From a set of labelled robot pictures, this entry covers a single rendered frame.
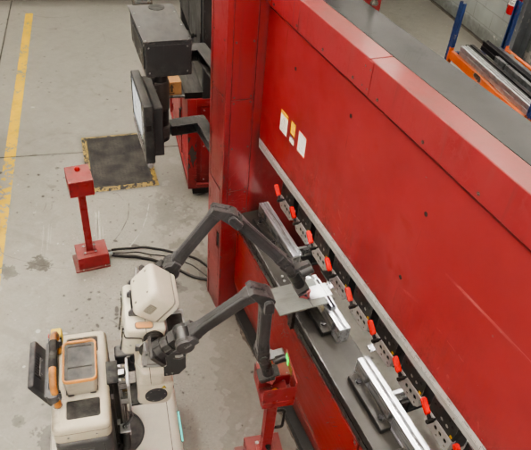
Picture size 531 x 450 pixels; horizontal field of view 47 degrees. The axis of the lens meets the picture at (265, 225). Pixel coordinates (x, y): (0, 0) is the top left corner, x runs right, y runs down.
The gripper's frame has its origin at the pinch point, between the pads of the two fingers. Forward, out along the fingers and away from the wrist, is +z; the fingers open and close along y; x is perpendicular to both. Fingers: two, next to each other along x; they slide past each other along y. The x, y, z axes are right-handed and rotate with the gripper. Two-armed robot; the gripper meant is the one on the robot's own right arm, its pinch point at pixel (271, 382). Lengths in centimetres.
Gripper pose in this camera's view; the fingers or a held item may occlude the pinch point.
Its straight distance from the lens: 296.6
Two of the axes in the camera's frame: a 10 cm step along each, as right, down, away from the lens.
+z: 1.9, 7.2, 6.7
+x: -2.2, -6.3, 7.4
